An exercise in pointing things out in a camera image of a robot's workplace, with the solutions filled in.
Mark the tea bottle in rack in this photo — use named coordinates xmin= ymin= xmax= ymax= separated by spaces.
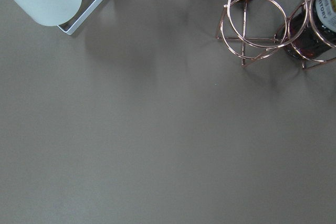
xmin=285 ymin=0 xmax=336 ymax=60

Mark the white wire holder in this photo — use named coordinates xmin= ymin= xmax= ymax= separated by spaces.
xmin=57 ymin=0 xmax=130 ymax=36

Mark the copper wire bottle rack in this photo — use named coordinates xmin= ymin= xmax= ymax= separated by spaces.
xmin=216 ymin=0 xmax=335 ymax=72

